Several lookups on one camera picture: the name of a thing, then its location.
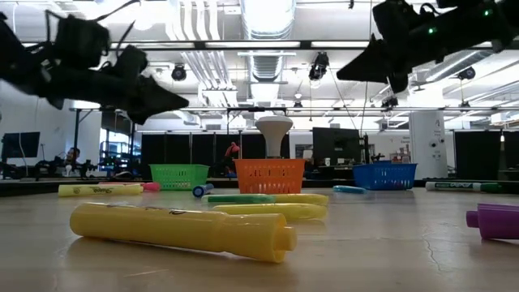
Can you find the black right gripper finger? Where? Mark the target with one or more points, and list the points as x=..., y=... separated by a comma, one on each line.
x=373, y=69

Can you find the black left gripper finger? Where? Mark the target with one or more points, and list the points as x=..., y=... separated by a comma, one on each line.
x=154, y=101

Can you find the blue marker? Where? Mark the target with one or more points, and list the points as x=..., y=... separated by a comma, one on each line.
x=200, y=190

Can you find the pale yellow Sharpie highlighter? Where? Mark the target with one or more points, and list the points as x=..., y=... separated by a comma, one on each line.
x=97, y=190

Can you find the light blue highlighter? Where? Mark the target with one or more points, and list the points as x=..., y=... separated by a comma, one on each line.
x=348, y=189

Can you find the golden yellow highlighter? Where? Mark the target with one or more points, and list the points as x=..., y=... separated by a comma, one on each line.
x=182, y=231

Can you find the white marker green cap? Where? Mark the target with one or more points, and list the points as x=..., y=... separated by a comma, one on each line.
x=454, y=186

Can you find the purple highlighter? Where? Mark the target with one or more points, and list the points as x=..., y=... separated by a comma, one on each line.
x=494, y=221

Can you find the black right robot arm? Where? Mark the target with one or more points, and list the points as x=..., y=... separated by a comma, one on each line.
x=466, y=28

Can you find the black ceiling spotlight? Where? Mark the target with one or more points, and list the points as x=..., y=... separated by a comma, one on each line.
x=178, y=74
x=466, y=73
x=390, y=102
x=319, y=65

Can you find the black partition panel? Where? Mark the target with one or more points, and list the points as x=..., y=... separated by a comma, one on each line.
x=478, y=154
x=182, y=150

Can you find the black overhead light bar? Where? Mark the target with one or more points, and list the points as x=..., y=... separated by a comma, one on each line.
x=198, y=44

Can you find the person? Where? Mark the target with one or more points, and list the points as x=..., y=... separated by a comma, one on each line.
x=73, y=156
x=232, y=149

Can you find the green plastic basket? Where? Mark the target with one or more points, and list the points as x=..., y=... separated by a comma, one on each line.
x=178, y=176

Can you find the white round pillar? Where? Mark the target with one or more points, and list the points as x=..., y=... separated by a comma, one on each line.
x=425, y=134

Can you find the large black monitor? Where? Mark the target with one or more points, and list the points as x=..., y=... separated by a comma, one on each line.
x=336, y=142

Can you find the pink highlighter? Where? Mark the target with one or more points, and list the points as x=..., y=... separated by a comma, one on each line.
x=152, y=187

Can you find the black computer monitor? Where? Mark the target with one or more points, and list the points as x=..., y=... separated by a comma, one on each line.
x=20, y=144

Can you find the blue plastic basket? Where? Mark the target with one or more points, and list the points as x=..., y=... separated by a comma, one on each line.
x=385, y=176

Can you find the white bulb lamp brass base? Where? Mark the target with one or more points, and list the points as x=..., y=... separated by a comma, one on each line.
x=273, y=130

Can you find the orange plastic basket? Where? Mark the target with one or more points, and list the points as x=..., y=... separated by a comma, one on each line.
x=269, y=176

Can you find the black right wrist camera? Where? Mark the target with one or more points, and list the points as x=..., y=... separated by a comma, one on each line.
x=395, y=18

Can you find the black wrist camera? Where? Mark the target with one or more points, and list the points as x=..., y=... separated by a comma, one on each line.
x=81, y=40
x=395, y=18

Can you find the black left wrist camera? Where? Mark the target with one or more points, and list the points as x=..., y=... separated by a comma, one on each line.
x=81, y=40

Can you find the silver ceiling duct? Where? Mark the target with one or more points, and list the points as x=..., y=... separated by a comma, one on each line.
x=267, y=16

